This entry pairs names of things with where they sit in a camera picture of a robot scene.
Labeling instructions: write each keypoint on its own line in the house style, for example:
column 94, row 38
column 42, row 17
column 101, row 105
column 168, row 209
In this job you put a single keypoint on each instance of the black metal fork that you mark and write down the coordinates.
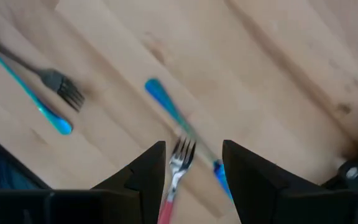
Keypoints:
column 54, row 79

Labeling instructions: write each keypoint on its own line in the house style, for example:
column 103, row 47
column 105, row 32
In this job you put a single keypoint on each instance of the iridescent blue metal fork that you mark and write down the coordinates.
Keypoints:
column 163, row 96
column 57, row 123

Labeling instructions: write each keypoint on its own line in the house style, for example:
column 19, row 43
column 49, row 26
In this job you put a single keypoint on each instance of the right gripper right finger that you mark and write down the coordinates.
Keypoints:
column 253, row 193

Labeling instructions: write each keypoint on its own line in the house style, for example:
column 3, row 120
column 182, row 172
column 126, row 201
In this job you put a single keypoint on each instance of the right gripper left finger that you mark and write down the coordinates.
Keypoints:
column 148, row 180

